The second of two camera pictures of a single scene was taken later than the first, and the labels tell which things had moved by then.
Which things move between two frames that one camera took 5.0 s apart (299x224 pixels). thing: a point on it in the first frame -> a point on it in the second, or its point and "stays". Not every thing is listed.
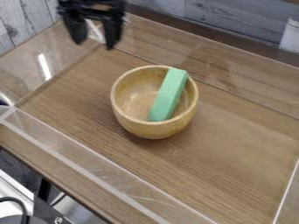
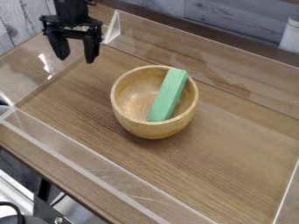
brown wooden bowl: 133,92 stays
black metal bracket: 48,213 stays
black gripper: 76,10 -> 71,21
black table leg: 44,189 stays
